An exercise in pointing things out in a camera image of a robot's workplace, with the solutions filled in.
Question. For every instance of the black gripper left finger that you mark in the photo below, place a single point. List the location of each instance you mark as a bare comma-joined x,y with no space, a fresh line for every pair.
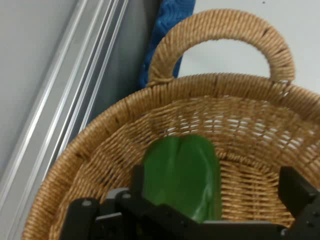
85,220

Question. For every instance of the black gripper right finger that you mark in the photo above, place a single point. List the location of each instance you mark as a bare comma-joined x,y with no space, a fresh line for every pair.
302,195

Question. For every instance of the green bell pepper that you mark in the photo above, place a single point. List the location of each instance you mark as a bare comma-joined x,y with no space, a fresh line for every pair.
180,175

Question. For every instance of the blue cloth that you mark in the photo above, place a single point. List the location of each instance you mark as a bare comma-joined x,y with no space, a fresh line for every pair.
170,17

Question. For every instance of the aluminium frame rail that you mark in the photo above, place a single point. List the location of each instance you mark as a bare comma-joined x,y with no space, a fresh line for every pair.
75,82

